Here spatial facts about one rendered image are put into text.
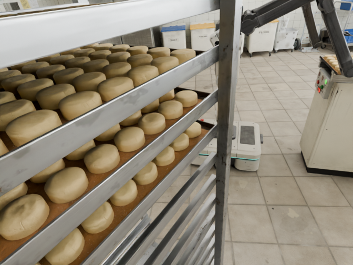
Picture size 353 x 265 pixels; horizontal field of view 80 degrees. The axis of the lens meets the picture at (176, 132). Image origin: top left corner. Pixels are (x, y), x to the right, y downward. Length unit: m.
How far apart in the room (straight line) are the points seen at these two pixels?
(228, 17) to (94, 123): 0.30
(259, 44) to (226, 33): 4.88
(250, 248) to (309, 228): 0.45
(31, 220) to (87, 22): 0.21
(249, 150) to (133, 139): 1.60
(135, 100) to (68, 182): 0.14
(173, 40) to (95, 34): 4.91
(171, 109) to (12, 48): 0.28
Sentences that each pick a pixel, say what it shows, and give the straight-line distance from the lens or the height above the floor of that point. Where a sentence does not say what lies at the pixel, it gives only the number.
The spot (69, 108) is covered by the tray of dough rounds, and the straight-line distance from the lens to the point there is 0.27.
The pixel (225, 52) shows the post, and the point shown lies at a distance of 0.44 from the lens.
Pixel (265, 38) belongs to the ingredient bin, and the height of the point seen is 0.40.
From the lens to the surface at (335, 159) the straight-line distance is 2.11.
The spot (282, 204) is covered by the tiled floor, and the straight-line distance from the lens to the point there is 1.88.
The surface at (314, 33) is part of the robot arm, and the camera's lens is 2.11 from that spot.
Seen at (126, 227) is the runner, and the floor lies 1.14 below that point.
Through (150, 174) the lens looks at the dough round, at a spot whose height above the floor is 1.15.
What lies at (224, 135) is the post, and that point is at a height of 1.13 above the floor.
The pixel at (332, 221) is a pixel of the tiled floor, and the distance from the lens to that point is 1.93.
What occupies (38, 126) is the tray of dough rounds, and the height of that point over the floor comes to 1.33.
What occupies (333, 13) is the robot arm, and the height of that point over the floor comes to 1.26.
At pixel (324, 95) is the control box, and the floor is 0.73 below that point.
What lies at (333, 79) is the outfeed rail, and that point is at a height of 0.86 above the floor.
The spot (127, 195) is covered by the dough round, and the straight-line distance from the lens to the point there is 0.38.
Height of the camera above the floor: 1.43
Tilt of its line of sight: 34 degrees down
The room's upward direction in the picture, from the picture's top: 6 degrees counter-clockwise
